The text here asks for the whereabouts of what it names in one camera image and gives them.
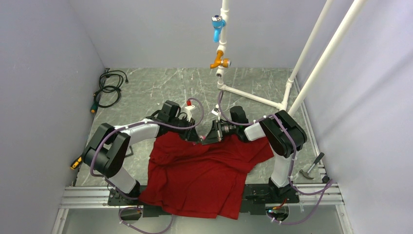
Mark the claw hammer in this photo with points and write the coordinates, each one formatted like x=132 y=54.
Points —
x=306 y=174

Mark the blue valve tap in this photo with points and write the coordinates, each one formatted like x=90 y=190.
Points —
x=218 y=24

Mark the orange valve tap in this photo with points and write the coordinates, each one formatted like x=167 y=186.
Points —
x=220 y=61

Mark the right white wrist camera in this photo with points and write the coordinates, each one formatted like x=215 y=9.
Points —
x=216 y=112

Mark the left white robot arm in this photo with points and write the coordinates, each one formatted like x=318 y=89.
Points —
x=107 y=149

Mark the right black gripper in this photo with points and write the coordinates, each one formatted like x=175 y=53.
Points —
x=215 y=135

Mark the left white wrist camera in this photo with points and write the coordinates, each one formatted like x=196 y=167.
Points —
x=188 y=110

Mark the red t-shirt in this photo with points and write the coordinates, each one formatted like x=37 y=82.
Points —
x=203 y=181

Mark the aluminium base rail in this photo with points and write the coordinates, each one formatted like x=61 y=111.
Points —
x=96 y=197

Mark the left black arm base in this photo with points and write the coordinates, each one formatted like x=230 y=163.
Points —
x=145 y=210

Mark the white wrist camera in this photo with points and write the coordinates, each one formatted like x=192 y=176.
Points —
x=216 y=112
x=188 y=110

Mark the yellow handled screwdriver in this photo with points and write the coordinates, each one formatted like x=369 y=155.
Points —
x=76 y=163

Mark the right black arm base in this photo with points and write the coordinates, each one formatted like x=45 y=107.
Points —
x=268 y=199

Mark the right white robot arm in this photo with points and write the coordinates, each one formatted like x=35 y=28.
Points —
x=285 y=136

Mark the black rectangular frame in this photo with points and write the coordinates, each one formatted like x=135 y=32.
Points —
x=130 y=152

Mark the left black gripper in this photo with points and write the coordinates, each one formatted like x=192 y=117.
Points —
x=192 y=135

